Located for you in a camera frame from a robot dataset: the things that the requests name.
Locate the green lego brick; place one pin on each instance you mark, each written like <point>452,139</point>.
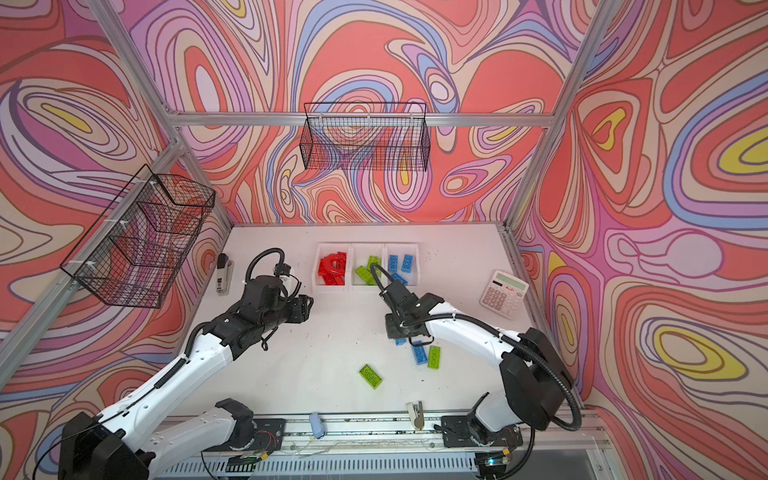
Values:
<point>370,376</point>
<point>434,357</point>
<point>365,276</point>
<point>373,260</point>

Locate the white pink calculator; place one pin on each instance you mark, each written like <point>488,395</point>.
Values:
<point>504,294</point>

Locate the white black remote device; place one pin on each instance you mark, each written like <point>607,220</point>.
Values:
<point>224,269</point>

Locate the black wire basket back wall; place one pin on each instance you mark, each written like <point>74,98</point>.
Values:
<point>365,136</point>

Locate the blue lego brick top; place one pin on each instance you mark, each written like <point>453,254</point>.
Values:
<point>392,264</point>

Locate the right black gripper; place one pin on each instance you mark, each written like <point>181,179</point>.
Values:
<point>395,331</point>

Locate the red arch lego piece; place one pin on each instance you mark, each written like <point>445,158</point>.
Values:
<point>332,264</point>

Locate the red lego brick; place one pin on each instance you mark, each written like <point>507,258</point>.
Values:
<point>331,280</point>

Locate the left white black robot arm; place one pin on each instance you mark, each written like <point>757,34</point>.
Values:
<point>123,441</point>

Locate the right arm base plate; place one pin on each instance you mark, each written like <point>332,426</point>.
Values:
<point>461,431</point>

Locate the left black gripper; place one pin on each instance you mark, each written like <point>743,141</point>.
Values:
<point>301,308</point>

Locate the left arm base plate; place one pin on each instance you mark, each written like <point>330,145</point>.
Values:
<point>265,434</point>

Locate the black wire basket wall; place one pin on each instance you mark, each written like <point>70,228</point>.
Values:
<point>133,252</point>
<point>365,136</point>

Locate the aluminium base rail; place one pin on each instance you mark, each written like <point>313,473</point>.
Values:
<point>393,432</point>

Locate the light blue cylinder on rail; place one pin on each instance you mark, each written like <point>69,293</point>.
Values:
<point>317,426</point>

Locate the beige clip on rail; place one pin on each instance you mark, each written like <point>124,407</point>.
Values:
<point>416,415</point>

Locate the white three-compartment bin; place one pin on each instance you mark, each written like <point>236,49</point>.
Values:
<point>346,267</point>

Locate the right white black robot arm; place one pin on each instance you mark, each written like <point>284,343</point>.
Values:
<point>537,389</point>

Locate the black wire basket left wall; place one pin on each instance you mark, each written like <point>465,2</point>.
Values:
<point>133,252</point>

